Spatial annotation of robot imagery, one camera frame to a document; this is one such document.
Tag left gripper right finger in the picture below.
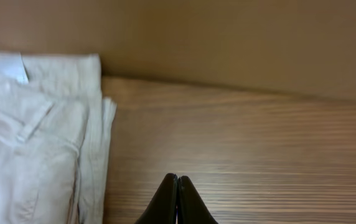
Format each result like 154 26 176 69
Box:
177 176 218 224

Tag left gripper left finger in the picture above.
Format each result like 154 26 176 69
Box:
135 173 178 224

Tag beige shorts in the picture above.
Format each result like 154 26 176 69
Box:
0 52 116 223

